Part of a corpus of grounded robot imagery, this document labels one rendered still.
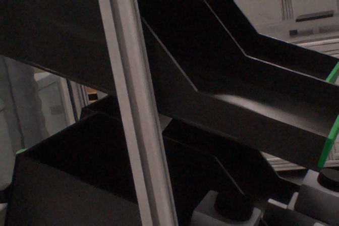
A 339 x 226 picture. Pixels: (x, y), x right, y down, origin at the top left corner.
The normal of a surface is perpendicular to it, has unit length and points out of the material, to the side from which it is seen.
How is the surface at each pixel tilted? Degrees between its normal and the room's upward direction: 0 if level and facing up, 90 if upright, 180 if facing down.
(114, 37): 90
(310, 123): 25
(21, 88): 73
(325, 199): 90
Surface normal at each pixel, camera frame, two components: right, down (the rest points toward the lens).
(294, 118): 0.23, -0.91
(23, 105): 0.63, -0.25
